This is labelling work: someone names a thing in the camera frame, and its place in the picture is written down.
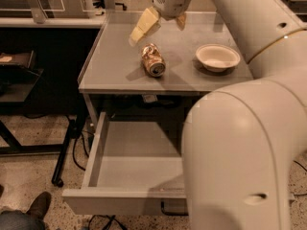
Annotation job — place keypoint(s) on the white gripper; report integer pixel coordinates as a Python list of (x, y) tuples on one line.
[(169, 4)]

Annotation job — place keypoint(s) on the orange soda can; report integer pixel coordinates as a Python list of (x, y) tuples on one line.
[(153, 61)]

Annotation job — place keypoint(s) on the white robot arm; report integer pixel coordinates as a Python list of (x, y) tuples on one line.
[(239, 141)]

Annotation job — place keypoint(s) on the grey open drawer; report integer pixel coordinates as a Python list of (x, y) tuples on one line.
[(132, 167)]

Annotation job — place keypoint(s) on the grey cabinet table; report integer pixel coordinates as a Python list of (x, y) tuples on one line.
[(114, 67)]

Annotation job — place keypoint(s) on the white paper bowl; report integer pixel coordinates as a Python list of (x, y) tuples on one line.
[(217, 58)]

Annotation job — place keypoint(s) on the black side stand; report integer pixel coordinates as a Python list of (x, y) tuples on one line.
[(18, 79)]

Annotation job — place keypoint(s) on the brown shoe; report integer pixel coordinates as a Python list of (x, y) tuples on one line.
[(40, 206)]

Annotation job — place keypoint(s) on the blue jeans leg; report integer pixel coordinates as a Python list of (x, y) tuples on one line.
[(17, 220)]

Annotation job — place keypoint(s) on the black drawer handle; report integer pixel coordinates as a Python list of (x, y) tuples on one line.
[(173, 208)]

